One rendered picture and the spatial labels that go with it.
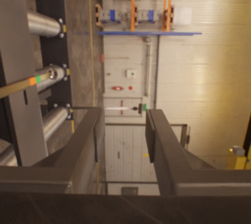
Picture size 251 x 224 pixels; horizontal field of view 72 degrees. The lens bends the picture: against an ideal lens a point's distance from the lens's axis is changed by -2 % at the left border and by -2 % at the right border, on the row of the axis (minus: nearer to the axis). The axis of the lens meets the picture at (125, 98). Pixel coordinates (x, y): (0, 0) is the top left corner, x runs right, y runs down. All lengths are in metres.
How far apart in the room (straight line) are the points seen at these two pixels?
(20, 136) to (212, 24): 10.14
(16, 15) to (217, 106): 10.94
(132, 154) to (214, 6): 9.09
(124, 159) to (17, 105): 11.17
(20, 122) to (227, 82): 10.77
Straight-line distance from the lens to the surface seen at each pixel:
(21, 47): 0.37
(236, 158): 7.98
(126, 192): 12.88
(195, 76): 10.13
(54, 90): 1.40
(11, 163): 0.85
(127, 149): 11.03
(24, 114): 0.37
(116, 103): 9.79
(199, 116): 10.89
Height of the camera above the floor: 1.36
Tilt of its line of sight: 1 degrees down
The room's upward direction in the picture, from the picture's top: 91 degrees clockwise
